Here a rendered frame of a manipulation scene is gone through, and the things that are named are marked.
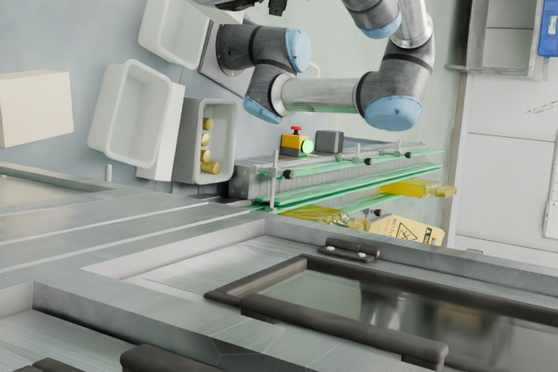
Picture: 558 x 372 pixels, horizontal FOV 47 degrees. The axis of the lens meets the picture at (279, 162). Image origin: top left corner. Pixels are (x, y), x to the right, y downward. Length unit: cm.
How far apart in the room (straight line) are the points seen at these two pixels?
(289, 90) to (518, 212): 617
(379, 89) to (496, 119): 622
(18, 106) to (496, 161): 674
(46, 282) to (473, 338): 32
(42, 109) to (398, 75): 73
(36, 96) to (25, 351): 88
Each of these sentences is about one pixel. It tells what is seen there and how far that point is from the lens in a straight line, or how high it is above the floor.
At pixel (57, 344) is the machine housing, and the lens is 44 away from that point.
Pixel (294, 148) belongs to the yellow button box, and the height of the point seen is 81.
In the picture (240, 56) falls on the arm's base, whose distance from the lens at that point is 180.
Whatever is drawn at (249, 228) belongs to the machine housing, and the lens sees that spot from 73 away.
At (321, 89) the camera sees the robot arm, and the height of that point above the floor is 113.
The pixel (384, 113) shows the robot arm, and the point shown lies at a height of 132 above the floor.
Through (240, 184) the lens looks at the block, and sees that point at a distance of 180.
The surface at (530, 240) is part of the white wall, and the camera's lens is 768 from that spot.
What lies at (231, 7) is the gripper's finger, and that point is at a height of 117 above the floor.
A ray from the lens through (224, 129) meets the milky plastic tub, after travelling 178.
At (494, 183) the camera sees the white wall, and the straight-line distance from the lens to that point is 765.
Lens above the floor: 179
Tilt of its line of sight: 28 degrees down
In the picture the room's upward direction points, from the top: 98 degrees clockwise
